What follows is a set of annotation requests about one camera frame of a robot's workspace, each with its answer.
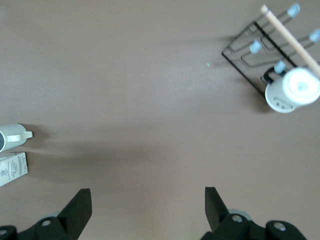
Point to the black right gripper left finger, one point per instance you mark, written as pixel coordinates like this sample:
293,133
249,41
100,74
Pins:
67,220

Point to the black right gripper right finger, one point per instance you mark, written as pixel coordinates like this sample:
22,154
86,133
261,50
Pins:
225,225

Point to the blue white milk carton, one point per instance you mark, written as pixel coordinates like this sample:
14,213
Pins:
12,168

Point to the brown table cover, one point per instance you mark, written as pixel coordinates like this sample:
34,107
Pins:
150,100

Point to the white mug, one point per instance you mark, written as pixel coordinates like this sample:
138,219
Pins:
295,87

